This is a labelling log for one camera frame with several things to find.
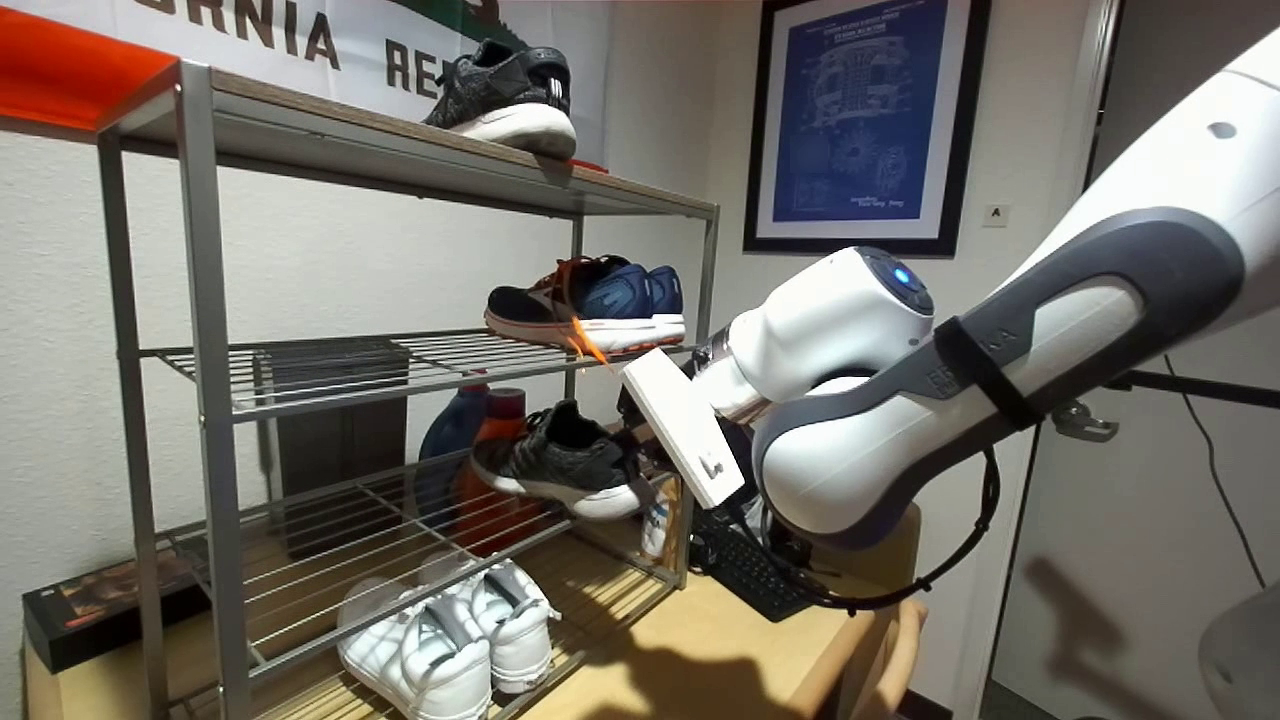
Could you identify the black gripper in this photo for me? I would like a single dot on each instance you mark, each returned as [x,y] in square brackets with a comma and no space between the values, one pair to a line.
[744,435]

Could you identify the black sneaker white sole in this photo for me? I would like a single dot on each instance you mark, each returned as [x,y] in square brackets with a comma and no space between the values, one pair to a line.
[502,92]
[560,467]

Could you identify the grey metal shoe rack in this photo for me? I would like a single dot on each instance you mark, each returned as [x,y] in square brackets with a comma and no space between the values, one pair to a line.
[201,400]

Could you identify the blue running sneaker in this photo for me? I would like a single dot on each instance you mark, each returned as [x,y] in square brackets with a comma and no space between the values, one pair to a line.
[534,308]
[655,302]

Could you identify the blue plastic jug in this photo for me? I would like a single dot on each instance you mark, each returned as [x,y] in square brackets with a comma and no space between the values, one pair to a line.
[455,418]

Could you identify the black computer keyboard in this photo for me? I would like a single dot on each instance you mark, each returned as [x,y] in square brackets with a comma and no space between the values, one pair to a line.
[744,567]

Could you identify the tan cardboard box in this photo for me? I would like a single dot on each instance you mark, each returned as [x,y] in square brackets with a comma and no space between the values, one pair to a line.
[882,572]

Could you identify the grey storage box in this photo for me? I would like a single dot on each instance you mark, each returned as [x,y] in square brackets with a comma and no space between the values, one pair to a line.
[333,427]

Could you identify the framed blue poster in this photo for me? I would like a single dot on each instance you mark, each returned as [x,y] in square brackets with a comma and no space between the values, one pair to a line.
[860,122]

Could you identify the white door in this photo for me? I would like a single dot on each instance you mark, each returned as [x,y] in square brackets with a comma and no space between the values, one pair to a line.
[1135,600]

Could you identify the black flat box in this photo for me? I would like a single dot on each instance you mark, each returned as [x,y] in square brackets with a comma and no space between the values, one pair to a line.
[93,614]

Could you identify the California Republic flag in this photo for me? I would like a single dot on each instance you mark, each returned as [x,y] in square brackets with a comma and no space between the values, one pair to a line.
[81,72]

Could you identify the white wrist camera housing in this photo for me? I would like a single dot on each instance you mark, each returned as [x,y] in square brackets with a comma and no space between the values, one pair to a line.
[682,427]

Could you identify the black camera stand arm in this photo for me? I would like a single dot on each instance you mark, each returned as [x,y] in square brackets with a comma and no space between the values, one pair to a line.
[1201,389]

